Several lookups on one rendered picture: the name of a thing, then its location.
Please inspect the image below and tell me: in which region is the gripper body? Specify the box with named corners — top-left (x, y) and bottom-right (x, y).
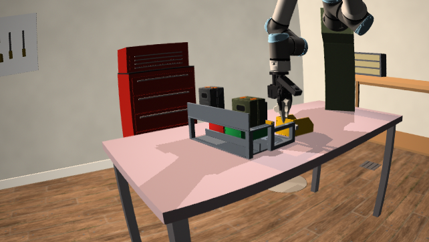
top-left (267, 71), bottom-right (291, 100)

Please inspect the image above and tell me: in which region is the red open bin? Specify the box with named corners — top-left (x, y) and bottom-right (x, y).
top-left (209, 123), bottom-right (225, 134)

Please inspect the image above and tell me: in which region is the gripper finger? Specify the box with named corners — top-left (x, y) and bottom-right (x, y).
top-left (274, 92), bottom-right (286, 123)
top-left (284, 94), bottom-right (293, 119)

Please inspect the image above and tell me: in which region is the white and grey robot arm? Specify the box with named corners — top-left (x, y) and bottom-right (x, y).
top-left (265, 0), bottom-right (374, 96)

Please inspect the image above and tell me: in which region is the yellow bin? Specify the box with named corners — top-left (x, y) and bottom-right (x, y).
top-left (276, 114), bottom-right (314, 136)

